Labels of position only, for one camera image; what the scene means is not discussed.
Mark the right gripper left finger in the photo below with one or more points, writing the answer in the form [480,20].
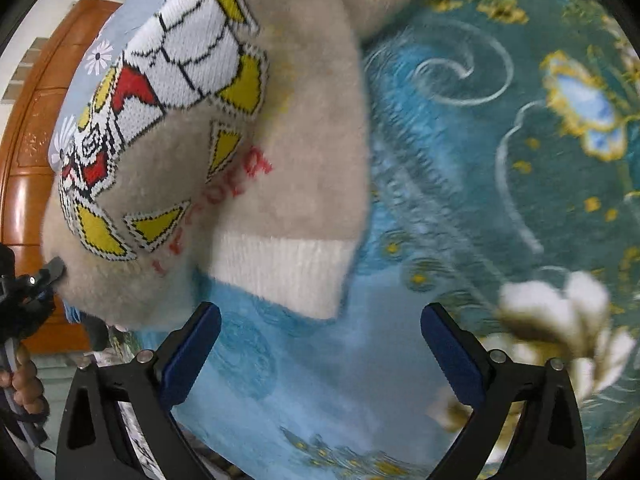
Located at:
[93,442]

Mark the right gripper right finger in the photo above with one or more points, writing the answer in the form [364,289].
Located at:
[548,442]

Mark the beige knitted sweater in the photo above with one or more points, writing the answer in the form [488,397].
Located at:
[229,137]

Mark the person's left hand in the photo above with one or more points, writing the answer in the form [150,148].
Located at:
[28,390]

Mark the orange wooden headboard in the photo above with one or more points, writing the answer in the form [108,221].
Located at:
[26,177]

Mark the grey-blue floral duvet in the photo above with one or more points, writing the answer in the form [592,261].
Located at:
[100,45]

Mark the teal floral bed sheet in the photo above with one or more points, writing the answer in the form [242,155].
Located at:
[505,171]

